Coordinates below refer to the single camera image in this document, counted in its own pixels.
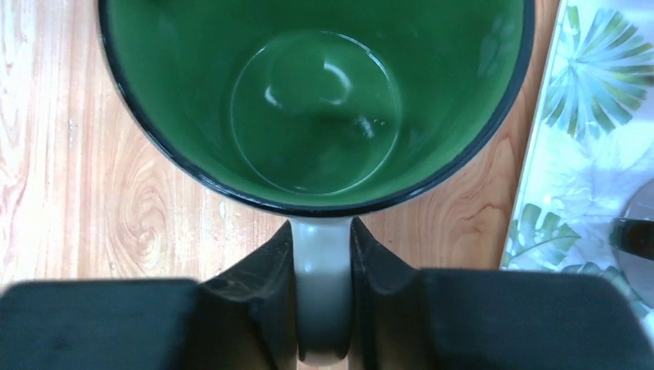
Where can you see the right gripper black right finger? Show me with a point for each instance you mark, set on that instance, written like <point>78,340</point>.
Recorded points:
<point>432,318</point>

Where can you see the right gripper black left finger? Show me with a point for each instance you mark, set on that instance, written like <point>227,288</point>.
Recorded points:
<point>244,318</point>

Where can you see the cream cat pattern mug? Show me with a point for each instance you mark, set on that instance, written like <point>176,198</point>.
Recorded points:
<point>320,111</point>

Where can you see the mauve mug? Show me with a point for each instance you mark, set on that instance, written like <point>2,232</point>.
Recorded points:
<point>631,240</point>

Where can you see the leaf pattern tray mat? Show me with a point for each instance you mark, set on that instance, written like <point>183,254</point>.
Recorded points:
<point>591,144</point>

